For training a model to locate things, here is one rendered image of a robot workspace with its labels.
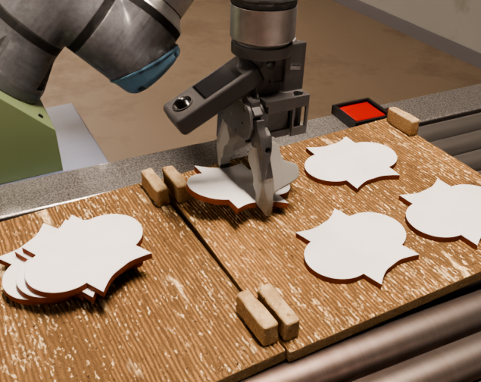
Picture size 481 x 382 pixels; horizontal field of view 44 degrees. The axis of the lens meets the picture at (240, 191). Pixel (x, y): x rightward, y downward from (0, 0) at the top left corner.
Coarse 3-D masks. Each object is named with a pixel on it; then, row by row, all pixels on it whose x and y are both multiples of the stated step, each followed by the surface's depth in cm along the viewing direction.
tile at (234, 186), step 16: (192, 176) 78; (208, 176) 79; (224, 176) 80; (240, 176) 80; (192, 192) 74; (208, 192) 74; (224, 192) 75; (240, 192) 76; (288, 192) 79; (240, 208) 72
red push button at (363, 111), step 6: (366, 102) 105; (342, 108) 103; (348, 108) 103; (354, 108) 103; (360, 108) 103; (366, 108) 103; (372, 108) 103; (348, 114) 101; (354, 114) 101; (360, 114) 101; (366, 114) 101; (372, 114) 101; (378, 114) 101; (384, 114) 101; (360, 120) 100
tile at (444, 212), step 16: (432, 192) 79; (448, 192) 79; (464, 192) 79; (480, 192) 79; (416, 208) 76; (432, 208) 76; (448, 208) 76; (464, 208) 76; (480, 208) 76; (416, 224) 73; (432, 224) 73; (448, 224) 73; (464, 224) 73; (480, 224) 73; (448, 240) 72; (464, 240) 72; (480, 240) 72
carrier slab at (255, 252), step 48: (384, 144) 92; (432, 144) 92; (336, 192) 81; (384, 192) 81; (240, 240) 72; (288, 240) 72; (432, 240) 72; (240, 288) 65; (288, 288) 65; (336, 288) 65; (384, 288) 65; (432, 288) 65; (336, 336) 60
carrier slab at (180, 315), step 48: (144, 192) 81; (0, 240) 72; (144, 240) 72; (192, 240) 72; (0, 288) 65; (144, 288) 65; (192, 288) 65; (0, 336) 60; (48, 336) 60; (96, 336) 60; (144, 336) 60; (192, 336) 60; (240, 336) 60
